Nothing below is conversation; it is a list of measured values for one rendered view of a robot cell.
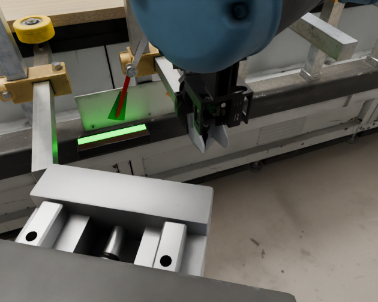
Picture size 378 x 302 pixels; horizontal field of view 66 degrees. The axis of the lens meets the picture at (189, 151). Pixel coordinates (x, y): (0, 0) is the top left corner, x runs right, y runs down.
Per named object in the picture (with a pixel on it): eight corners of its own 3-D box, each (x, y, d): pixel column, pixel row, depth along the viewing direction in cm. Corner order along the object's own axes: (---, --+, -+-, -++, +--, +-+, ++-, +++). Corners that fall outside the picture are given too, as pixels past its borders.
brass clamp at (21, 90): (72, 95, 62) (65, 74, 58) (3, 108, 59) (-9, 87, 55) (71, 80, 66) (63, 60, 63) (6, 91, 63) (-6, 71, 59)
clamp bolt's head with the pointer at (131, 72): (122, 123, 70) (139, 68, 62) (112, 122, 69) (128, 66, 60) (121, 118, 71) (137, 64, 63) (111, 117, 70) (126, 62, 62)
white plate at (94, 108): (187, 109, 76) (187, 76, 69) (86, 132, 70) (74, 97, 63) (186, 108, 77) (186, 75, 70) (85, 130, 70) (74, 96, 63)
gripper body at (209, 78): (197, 139, 38) (200, 54, 30) (176, 103, 44) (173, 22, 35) (249, 127, 40) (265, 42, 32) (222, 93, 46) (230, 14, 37)
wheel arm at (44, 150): (62, 182, 45) (53, 164, 42) (39, 188, 45) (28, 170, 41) (53, 55, 74) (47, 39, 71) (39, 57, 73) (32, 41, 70)
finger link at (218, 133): (214, 169, 47) (218, 125, 40) (200, 145, 51) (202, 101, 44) (231, 164, 48) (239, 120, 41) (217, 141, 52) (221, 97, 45)
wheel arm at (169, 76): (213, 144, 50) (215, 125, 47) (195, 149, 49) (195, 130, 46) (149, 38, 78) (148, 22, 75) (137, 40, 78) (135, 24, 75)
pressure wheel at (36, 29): (71, 61, 75) (57, 15, 67) (50, 76, 70) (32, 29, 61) (47, 56, 77) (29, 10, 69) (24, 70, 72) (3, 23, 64)
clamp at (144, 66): (182, 69, 68) (182, 48, 64) (125, 79, 64) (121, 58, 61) (175, 57, 71) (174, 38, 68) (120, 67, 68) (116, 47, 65)
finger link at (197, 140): (196, 174, 46) (197, 130, 40) (183, 149, 50) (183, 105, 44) (214, 169, 47) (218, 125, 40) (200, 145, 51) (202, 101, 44)
